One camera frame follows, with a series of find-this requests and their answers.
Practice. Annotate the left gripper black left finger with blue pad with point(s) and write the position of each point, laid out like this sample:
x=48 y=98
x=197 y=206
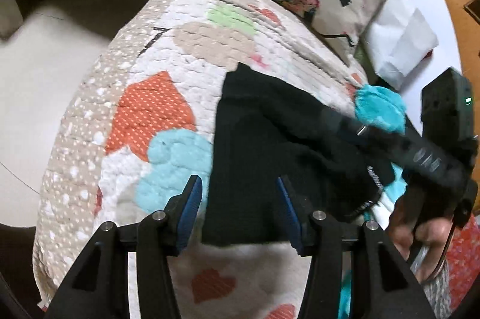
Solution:
x=96 y=286

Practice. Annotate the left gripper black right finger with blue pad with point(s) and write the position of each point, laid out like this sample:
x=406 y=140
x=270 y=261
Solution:
x=382 y=285

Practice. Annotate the black pants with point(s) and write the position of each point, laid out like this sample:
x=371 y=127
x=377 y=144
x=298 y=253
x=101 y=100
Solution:
x=266 y=128

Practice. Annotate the person's right hand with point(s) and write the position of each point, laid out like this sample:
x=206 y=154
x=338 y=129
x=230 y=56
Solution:
x=433 y=234

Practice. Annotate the teal star fleece blanket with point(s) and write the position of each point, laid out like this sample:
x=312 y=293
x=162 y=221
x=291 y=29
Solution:
x=381 y=107

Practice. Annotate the white pillow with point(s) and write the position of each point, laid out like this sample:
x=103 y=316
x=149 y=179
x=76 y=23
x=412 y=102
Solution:
x=411 y=38

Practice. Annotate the patchwork heart quilt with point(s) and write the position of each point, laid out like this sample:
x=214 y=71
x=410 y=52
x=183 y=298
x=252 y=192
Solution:
x=142 y=120

